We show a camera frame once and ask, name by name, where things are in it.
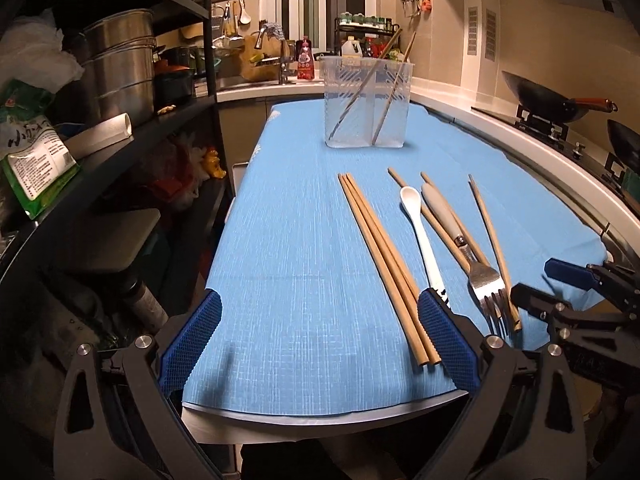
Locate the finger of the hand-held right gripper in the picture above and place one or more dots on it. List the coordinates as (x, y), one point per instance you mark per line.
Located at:
(532, 300)
(570, 274)

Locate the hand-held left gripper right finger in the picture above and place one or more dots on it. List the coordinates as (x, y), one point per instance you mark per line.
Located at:
(447, 340)

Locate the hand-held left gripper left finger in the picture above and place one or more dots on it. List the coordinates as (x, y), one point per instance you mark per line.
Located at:
(192, 345)

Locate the white ceramic spoon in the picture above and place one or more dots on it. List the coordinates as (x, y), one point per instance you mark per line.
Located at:
(422, 240)

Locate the clear plastic utensil holder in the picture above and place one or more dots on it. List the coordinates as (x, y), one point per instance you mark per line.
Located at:
(350, 110)

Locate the dark glass bottle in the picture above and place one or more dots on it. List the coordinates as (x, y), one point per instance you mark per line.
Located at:
(145, 300)

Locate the grey flat board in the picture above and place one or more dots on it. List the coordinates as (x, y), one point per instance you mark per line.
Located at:
(115, 245)

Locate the blue tablecloth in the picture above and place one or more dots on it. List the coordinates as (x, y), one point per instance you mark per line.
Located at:
(300, 260)

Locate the small black wok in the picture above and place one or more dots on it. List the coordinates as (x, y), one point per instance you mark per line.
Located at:
(625, 145)

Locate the red plastic bag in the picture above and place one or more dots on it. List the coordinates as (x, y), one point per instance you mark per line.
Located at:
(170, 180)

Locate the black gas stove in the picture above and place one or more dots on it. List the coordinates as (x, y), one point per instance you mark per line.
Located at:
(500, 112)

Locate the yellow toy figure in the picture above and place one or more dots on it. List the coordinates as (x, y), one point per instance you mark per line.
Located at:
(212, 162)

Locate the black metal shelf rack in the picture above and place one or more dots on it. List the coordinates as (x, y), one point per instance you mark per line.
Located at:
(150, 135)

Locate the white paper roll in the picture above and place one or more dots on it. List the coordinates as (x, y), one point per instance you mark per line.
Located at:
(100, 135)

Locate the ginger root piece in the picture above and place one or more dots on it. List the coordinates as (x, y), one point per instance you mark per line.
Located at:
(166, 108)

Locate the green food packet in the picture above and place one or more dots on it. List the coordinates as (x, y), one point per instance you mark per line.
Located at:
(35, 155)

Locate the steel kitchen sink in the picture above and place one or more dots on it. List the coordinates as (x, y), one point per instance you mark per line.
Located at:
(245, 83)

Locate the orange-lidded black pot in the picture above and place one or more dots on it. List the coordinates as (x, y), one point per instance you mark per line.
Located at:
(172, 77)

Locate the large steel stockpot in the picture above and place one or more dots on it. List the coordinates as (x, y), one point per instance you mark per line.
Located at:
(120, 85)

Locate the wooden cutting board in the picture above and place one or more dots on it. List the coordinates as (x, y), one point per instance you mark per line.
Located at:
(255, 62)

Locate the chrome kitchen faucet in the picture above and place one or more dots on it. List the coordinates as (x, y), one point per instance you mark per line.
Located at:
(285, 62)

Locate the red dish soap bottle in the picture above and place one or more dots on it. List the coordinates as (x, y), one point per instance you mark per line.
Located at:
(304, 62)

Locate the yellow-label cooking oil bottle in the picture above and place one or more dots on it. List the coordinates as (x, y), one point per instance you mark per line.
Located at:
(352, 50)

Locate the steel steamer pot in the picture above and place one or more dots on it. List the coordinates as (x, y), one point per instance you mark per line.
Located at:
(120, 30)

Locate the metal grater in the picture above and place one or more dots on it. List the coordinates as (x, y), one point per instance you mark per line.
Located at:
(217, 22)

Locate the row of green-lidded jars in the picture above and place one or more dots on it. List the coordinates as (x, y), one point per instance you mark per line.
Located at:
(365, 19)

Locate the blue checked dishcloth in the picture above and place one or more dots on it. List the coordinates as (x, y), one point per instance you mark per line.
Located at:
(272, 27)

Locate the white plastic bag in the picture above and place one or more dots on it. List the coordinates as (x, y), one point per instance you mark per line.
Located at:
(35, 55)

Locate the black spice rack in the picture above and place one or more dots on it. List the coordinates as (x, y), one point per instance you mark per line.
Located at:
(340, 24)

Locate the white ladle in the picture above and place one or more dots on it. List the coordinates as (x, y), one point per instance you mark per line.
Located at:
(244, 12)

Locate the white-framed window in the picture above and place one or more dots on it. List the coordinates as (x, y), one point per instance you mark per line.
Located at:
(325, 0)

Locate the grey wall vent plate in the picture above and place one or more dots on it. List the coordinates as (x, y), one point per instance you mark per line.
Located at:
(472, 30)
(491, 35)

